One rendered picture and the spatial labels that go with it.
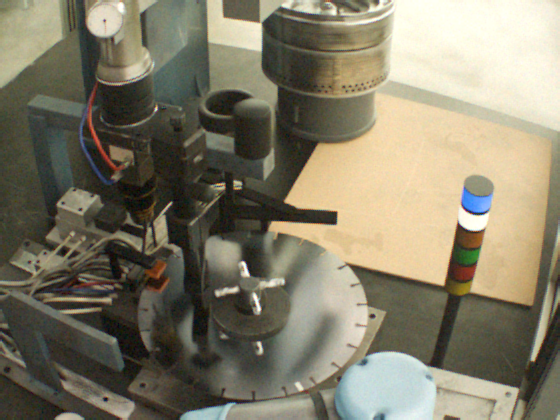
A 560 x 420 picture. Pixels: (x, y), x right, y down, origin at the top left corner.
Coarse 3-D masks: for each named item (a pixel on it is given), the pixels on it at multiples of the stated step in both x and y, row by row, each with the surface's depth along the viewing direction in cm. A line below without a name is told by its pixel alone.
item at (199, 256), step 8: (200, 248) 108; (184, 256) 101; (192, 256) 100; (200, 256) 106; (184, 264) 102; (192, 264) 101; (200, 264) 105; (184, 272) 104; (192, 272) 102; (200, 272) 103; (208, 272) 110; (184, 280) 103; (192, 280) 103; (200, 280) 103; (208, 280) 111; (184, 288) 103; (192, 288) 103; (200, 288) 103
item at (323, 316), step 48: (240, 240) 118; (288, 240) 118; (144, 288) 111; (288, 288) 111; (336, 288) 111; (144, 336) 103; (192, 336) 104; (288, 336) 104; (336, 336) 104; (192, 384) 97; (240, 384) 97; (288, 384) 97
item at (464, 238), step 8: (456, 224) 101; (456, 232) 101; (464, 232) 99; (472, 232) 98; (480, 232) 98; (456, 240) 101; (464, 240) 99; (472, 240) 99; (480, 240) 100; (472, 248) 100
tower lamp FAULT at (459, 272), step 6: (450, 258) 104; (450, 264) 104; (456, 264) 103; (474, 264) 102; (450, 270) 105; (456, 270) 103; (462, 270) 103; (468, 270) 103; (474, 270) 104; (456, 276) 104; (462, 276) 103; (468, 276) 104
